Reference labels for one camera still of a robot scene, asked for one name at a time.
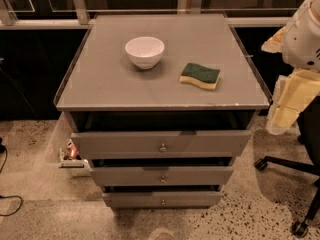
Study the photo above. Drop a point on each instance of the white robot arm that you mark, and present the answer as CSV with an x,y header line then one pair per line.
x,y
299,44

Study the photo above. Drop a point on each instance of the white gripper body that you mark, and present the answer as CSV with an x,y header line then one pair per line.
x,y
302,45

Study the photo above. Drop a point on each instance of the metal window frame rail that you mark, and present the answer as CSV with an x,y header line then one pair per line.
x,y
45,14

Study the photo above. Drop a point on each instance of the grey top drawer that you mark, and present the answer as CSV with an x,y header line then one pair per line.
x,y
160,144

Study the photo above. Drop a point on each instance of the white ceramic bowl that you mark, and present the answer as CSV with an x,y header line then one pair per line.
x,y
145,52

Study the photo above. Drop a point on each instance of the clear plastic storage bin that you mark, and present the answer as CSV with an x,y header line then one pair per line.
x,y
56,150

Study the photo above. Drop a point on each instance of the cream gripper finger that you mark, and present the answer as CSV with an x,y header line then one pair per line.
x,y
291,96
274,43

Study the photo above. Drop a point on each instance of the grey middle drawer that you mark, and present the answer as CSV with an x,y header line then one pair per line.
x,y
161,176

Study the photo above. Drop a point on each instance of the grey drawer cabinet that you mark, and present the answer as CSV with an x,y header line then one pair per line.
x,y
105,92

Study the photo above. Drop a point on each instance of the green and yellow sponge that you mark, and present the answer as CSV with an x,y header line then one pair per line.
x,y
200,76

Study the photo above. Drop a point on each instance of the grey bottom drawer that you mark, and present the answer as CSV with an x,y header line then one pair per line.
x,y
189,199

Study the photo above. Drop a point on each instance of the black office chair base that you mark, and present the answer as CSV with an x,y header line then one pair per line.
x,y
309,126

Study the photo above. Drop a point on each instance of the grey drawer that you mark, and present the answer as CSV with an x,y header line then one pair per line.
x,y
161,176
160,144
189,199

